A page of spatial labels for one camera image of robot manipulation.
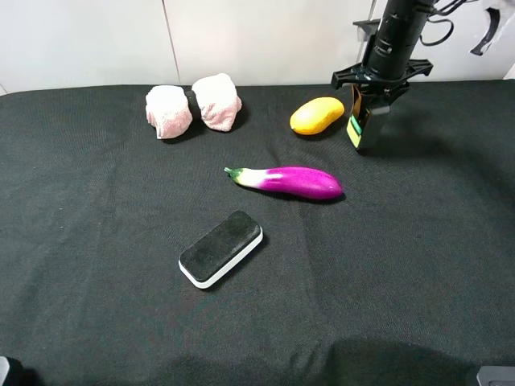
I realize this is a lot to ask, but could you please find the grey bracket top right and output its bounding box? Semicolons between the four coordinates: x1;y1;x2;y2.
470;0;514;56

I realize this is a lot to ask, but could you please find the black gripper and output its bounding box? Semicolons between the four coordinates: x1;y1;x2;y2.
331;60;433;115

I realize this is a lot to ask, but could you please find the grey device bottom left corner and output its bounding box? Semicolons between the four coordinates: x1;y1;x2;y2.
0;356;24;386

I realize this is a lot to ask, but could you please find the black cable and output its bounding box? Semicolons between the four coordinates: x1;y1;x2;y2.
418;0;480;47

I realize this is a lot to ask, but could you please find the grey device bottom right corner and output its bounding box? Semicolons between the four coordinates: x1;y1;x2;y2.
476;366;515;386

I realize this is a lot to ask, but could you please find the yellow mango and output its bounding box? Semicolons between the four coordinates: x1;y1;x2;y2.
290;96;344;135

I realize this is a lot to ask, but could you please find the grey device corner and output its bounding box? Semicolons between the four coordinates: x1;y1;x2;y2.
0;356;24;386
476;366;515;386

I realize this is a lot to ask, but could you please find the grey box with green label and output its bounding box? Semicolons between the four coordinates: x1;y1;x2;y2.
347;84;390;152

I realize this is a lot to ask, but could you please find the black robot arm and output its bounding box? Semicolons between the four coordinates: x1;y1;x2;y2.
332;0;435;118

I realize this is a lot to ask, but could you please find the purple eggplant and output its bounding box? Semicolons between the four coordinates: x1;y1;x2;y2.
224;166;344;200

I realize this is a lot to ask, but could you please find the black whiteboard eraser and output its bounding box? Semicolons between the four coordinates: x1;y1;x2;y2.
179;211;264;290

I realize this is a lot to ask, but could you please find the pink rolled towel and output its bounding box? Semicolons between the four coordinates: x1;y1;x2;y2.
146;73;242;140

